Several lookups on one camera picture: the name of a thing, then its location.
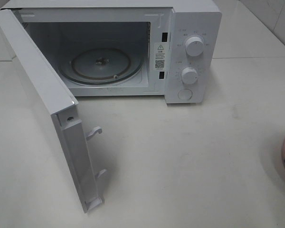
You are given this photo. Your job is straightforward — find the round white door release button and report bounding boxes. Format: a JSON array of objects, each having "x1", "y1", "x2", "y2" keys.
[{"x1": 178, "y1": 89, "x2": 192, "y2": 100}]

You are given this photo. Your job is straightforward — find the white timer knob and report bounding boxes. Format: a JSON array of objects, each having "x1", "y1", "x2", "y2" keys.
[{"x1": 181, "y1": 67, "x2": 199, "y2": 85}]

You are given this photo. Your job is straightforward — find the upper white power knob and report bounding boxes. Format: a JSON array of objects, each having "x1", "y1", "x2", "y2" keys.
[{"x1": 184, "y1": 35, "x2": 204, "y2": 57}]

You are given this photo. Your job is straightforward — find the white microwave oven body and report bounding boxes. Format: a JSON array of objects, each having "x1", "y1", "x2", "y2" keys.
[{"x1": 0, "y1": 0, "x2": 222, "y2": 104}]

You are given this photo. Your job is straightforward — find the white warning label sticker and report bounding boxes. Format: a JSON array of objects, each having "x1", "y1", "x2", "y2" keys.
[{"x1": 153, "y1": 42, "x2": 168, "y2": 70}]

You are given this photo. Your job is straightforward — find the glass microwave turntable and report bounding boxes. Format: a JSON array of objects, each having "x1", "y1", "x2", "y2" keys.
[{"x1": 59, "y1": 47, "x2": 143, "y2": 85}]

